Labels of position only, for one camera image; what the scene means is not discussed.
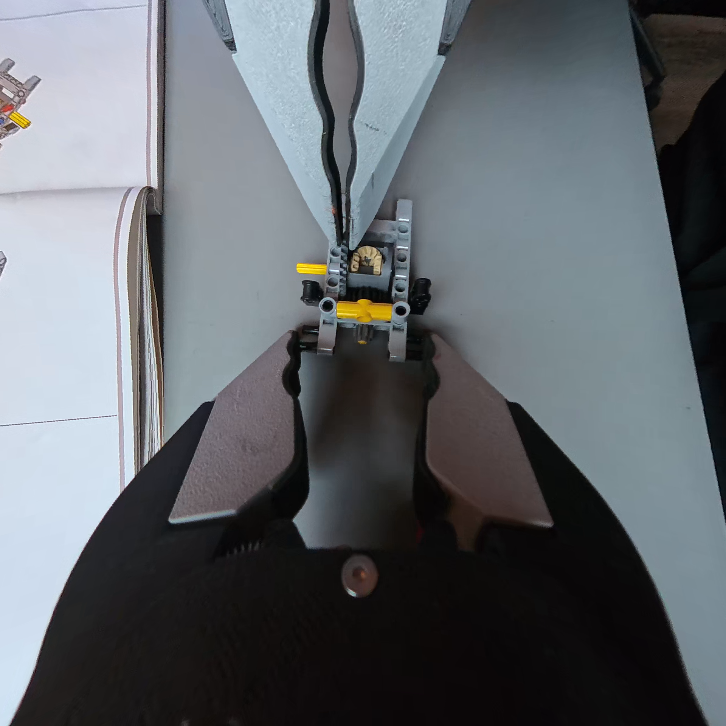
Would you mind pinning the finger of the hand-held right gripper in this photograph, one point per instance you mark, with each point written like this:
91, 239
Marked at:
397, 73
272, 73

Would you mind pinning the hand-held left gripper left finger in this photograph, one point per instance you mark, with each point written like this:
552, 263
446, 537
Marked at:
244, 448

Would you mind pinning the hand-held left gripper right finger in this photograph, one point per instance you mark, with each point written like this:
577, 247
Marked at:
482, 454

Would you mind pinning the grey lego frame assembly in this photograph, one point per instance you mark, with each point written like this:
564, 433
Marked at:
404, 238

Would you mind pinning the tan lego bevel gear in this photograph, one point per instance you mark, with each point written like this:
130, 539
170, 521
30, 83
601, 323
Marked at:
367, 259

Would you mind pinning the yellow lego axle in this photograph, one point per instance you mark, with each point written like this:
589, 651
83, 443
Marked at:
310, 267

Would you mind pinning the grey lego differential housing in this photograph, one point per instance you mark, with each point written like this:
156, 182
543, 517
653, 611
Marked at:
363, 279

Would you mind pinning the lego instruction booklet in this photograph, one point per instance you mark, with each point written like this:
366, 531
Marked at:
56, 283

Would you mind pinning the black office chair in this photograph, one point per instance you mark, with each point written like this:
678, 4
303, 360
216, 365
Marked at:
646, 51

